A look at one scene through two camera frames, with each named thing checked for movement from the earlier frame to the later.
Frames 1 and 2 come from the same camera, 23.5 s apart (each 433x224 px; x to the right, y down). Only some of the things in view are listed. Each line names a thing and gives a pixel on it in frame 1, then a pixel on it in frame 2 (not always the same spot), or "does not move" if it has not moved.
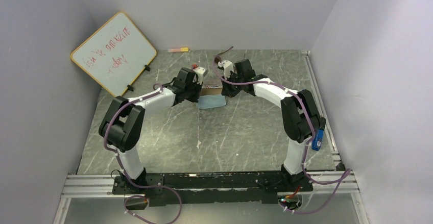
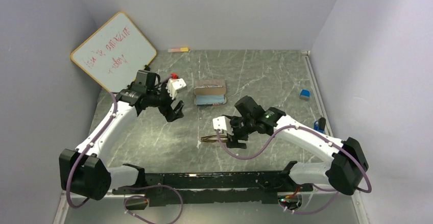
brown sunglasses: (218, 58) → (214, 138)
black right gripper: (227, 91) → (233, 141)
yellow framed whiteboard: (116, 53) does not move
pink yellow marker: (182, 49) does not move
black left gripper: (195, 98) → (167, 110)
